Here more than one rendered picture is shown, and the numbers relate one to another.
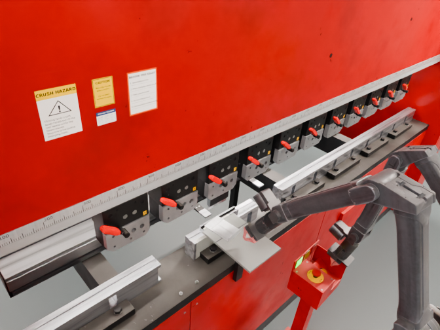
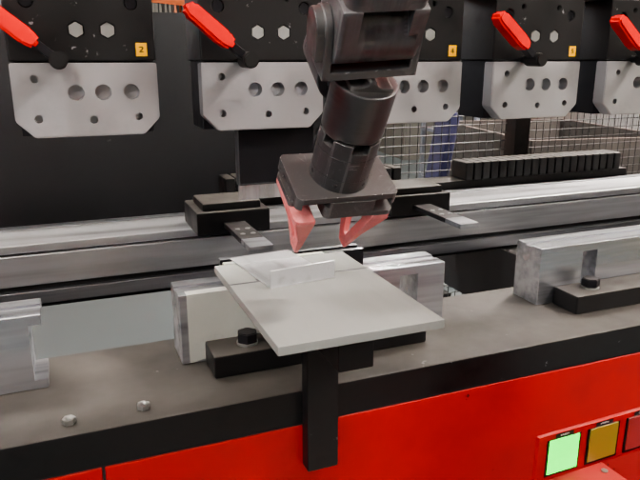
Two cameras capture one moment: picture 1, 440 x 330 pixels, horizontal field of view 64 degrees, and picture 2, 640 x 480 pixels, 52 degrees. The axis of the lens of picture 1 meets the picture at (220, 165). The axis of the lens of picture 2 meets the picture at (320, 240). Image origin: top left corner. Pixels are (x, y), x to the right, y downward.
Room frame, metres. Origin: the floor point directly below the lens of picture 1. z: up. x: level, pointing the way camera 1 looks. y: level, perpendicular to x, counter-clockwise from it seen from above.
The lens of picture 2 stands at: (0.37, -0.41, 1.26)
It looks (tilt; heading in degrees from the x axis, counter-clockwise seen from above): 16 degrees down; 24
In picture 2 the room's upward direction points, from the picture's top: straight up
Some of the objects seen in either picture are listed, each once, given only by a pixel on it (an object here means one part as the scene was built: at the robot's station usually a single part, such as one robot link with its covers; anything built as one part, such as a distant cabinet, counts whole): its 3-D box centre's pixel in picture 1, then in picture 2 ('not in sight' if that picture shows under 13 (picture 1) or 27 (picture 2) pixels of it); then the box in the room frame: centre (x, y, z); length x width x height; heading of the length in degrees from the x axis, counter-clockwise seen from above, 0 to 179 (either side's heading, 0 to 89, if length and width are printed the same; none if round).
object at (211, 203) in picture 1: (217, 196); (274, 161); (1.12, 0.00, 1.13); 0.10 x 0.02 x 0.10; 136
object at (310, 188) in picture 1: (305, 192); (636, 288); (1.51, -0.46, 0.89); 0.30 x 0.05 x 0.03; 136
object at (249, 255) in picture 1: (240, 240); (316, 293); (1.01, -0.11, 1.00); 0.26 x 0.18 x 0.01; 46
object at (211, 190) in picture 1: (216, 171); (253, 58); (1.10, 0.01, 1.26); 0.15 x 0.09 x 0.17; 136
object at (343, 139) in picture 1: (312, 133); not in sight; (2.35, -0.66, 0.81); 0.64 x 0.08 x 0.14; 46
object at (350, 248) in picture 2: (219, 219); (292, 263); (1.13, -0.02, 0.99); 0.20 x 0.03 x 0.03; 136
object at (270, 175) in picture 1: (243, 167); (476, 260); (1.81, -0.14, 0.81); 0.64 x 0.08 x 0.14; 46
